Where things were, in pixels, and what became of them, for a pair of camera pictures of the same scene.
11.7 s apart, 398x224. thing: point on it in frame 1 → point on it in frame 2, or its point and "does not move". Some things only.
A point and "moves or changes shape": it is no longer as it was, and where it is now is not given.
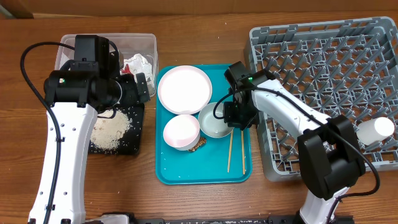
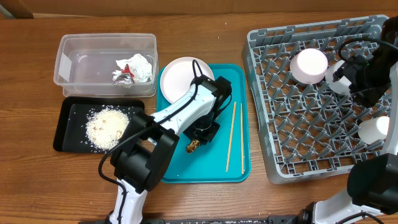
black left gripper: x=132 y=96 → x=206 y=136
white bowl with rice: x=181 y=132 moves or changes shape
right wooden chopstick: x=242 y=152 does not move
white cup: x=374 y=130 does not move
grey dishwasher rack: x=347 y=68 does not move
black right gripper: x=234 y=122 → x=371 y=95
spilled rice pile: x=106 y=132 does not move
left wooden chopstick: x=230 y=149 does not move
